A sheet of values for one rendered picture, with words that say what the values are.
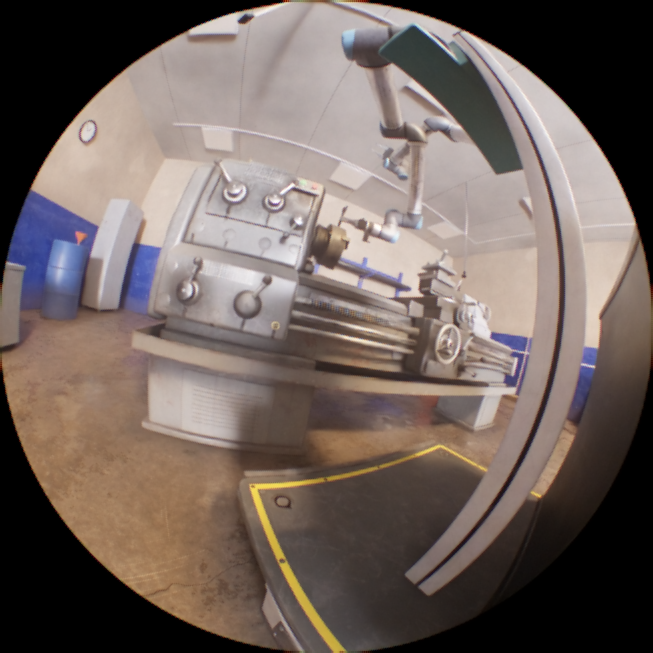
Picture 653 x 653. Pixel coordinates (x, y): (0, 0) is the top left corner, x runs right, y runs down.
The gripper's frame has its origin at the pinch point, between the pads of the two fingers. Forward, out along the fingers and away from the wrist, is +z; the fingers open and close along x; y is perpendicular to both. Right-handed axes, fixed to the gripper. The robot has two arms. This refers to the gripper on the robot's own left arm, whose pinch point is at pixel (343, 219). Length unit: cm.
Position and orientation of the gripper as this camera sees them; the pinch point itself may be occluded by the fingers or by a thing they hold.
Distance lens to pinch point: 130.6
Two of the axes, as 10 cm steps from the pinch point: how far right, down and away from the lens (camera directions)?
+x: 0.2, 3.5, -9.4
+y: 2.8, -9.0, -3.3
